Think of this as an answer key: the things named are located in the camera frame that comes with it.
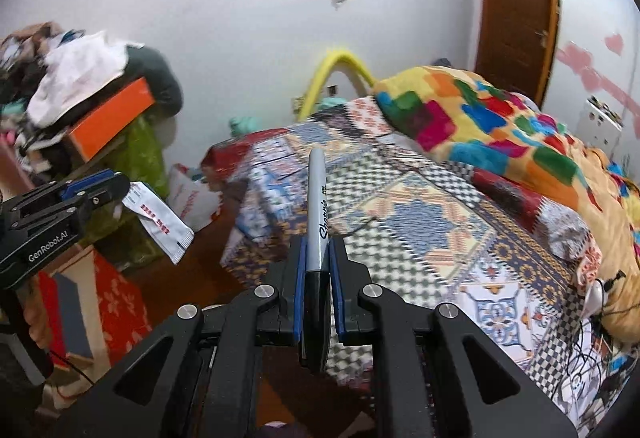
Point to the red patterned cloth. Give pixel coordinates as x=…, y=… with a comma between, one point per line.
x=520, y=208

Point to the colourful block-pattern blanket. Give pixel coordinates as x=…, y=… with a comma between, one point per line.
x=450, y=118

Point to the dark grey cloth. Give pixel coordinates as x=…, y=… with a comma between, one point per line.
x=157, y=78

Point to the person's left hand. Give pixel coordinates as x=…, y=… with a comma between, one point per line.
x=40, y=318

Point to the wardrobe with pink hearts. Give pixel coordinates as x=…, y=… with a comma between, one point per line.
x=595, y=8

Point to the grey book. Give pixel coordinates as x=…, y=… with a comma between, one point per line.
x=72, y=318

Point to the white printed cloth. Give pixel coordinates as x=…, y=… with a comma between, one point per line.
x=595, y=368

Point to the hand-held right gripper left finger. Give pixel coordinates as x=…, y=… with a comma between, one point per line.
x=299, y=278

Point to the grey permanent marker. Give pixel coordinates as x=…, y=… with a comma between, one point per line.
x=316, y=218

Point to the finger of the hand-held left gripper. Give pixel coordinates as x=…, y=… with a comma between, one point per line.
x=85, y=183
x=107, y=195

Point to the orange box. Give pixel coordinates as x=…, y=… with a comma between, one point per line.
x=110, y=118

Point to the red floral box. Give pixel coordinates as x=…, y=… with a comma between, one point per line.
x=120, y=313

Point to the brown wooden door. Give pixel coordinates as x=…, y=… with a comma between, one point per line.
x=515, y=18

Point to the yellow bed frame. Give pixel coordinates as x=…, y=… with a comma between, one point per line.
x=325, y=68

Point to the white box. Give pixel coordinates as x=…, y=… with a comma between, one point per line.
x=600, y=121

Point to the teal cloth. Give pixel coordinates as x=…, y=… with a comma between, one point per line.
x=242, y=126

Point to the green cloth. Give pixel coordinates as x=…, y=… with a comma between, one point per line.
x=142, y=153

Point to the white ointment tube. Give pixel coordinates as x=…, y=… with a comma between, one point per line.
x=160, y=223

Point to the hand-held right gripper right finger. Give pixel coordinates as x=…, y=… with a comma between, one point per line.
x=339, y=288

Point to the white plastic bag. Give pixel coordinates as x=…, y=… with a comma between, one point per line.
x=197, y=200

